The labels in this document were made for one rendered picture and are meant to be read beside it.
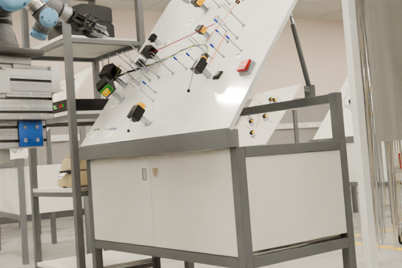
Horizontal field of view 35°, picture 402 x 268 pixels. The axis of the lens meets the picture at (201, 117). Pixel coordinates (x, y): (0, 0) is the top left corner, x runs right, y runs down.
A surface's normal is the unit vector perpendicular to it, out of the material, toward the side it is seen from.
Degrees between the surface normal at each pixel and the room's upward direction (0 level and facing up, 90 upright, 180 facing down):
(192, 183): 90
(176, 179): 90
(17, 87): 90
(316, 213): 90
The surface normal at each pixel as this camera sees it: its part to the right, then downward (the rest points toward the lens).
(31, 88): 0.74, -0.10
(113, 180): -0.79, 0.02
